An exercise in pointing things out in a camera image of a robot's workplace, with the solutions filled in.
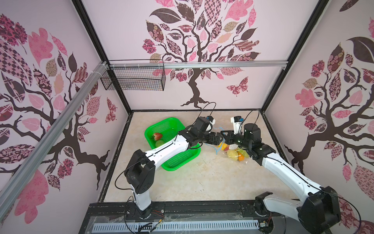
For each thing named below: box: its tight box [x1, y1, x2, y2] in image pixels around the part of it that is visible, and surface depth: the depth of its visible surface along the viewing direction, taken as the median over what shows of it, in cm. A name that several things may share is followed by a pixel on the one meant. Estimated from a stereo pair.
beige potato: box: [226, 149, 239, 161], surface depth 91 cm
